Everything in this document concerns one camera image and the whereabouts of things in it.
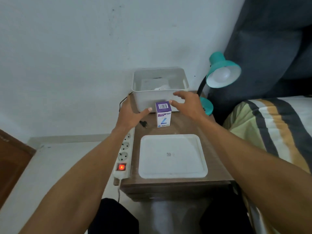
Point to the brown wooden bedside table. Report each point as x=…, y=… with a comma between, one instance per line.
x=185, y=126

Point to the person's right forearm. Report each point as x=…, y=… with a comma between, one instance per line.
x=251, y=168

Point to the person's left thumb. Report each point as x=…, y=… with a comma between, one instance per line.
x=144, y=113

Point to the person's left hand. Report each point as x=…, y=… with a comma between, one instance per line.
x=126, y=116

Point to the teal desk lamp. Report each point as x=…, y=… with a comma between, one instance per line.
x=220, y=62

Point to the white plastic bin lid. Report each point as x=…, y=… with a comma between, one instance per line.
x=171, y=163

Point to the person's left leg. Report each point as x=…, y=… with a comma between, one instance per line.
x=114, y=219

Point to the person's left forearm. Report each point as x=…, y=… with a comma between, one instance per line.
x=82, y=177

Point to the person's right thumb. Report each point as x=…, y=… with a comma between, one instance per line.
x=175, y=104

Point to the white plastic storage bin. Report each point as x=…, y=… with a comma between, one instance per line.
x=151, y=99

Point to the person's right hand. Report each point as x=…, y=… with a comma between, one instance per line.
x=193, y=107

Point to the white power strip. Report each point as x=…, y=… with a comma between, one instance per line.
x=123, y=157

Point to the dark blue padded headboard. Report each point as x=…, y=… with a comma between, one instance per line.
x=265, y=46

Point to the striped bed sheet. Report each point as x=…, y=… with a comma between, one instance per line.
x=275, y=124

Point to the white light bulb in lamp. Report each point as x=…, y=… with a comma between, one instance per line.
x=220, y=75

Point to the black power plug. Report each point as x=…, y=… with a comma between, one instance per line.
x=143, y=124

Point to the brown wooden door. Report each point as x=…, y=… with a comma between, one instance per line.
x=12, y=165

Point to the small purple and white box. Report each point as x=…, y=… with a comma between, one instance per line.
x=163, y=118

